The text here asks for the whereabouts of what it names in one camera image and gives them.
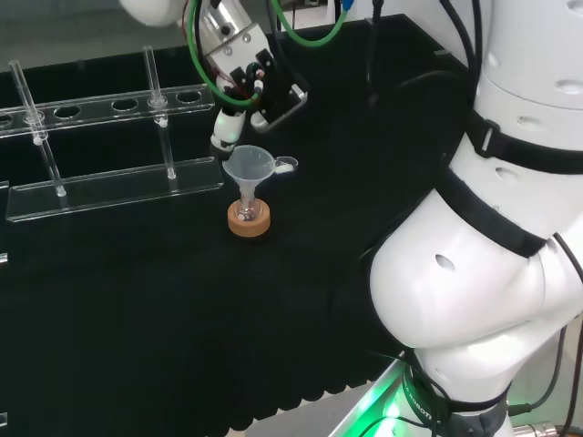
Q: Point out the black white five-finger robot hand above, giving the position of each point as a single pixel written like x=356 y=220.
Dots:
x=278 y=98

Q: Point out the clear weighing funnel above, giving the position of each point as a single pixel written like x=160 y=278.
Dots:
x=286 y=167

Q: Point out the clear plastic funnel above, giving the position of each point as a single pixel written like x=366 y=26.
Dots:
x=248 y=168

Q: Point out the clear acrylic funnel stand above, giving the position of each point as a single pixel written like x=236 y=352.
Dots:
x=114 y=191

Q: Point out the small round-bottom glass flask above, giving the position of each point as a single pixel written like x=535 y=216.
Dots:
x=248 y=213

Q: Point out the black bench cloth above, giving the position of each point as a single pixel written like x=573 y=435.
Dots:
x=182 y=318

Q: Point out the clear cloth clamp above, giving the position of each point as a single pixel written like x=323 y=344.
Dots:
x=2 y=419
x=2 y=258

